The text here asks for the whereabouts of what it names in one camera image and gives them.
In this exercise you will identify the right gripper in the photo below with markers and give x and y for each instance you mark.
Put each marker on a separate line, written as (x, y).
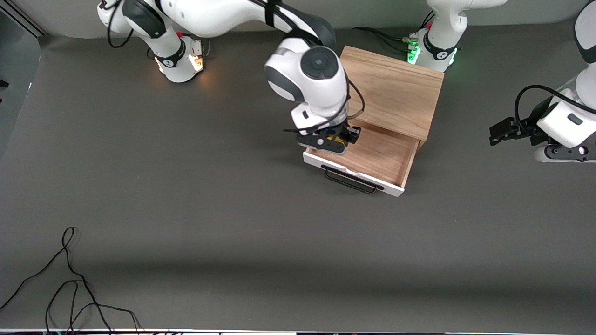
(345, 133)

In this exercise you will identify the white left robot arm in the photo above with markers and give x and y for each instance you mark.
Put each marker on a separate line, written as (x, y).
(442, 32)

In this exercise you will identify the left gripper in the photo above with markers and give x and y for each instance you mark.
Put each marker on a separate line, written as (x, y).
(530, 131)

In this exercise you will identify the wooden drawer cabinet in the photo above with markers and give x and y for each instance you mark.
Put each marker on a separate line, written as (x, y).
(396, 88)

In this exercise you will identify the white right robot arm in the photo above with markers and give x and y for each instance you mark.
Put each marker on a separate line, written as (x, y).
(316, 79)

